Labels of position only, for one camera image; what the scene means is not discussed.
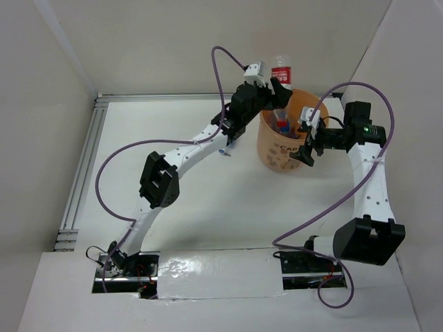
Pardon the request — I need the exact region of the aluminium table edge rail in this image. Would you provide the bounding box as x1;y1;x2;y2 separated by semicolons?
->
55;95;352;252

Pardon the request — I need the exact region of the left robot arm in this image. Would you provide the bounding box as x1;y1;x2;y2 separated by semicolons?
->
108;77;293;276

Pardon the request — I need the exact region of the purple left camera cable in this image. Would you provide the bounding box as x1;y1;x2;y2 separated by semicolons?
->
95;46;248;295

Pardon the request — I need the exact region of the blue label bottle white neck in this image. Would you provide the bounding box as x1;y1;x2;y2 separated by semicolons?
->
218;147;231;157

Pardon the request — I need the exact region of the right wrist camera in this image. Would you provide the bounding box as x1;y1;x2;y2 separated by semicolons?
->
298;107;320;138

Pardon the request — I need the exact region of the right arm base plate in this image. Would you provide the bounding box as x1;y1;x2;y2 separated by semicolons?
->
273;251;347;291

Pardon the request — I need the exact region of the red label clear bottle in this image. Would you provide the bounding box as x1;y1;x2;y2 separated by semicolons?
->
271;55;292;90

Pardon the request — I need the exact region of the orange plastic bin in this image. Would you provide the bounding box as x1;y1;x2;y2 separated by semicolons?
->
257;89;318;172

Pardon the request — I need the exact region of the white taped cover sheet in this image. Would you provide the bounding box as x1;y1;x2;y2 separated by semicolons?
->
157;248;284;300

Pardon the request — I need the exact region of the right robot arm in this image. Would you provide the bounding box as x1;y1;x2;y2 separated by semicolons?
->
290;102;406;271

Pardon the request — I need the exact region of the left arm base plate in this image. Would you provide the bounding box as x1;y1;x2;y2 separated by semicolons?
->
105;252;159;299

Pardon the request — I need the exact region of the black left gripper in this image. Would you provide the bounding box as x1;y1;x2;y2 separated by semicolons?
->
242;77;292;125

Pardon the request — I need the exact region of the blue label bottle blue cap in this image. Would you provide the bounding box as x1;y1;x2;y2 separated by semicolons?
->
273;109;300;139

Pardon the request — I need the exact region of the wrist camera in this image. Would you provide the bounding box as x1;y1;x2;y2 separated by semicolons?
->
244;61;266;87
298;107;320;138

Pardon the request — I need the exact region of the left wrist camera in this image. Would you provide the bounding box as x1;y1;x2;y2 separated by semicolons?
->
244;61;266;87

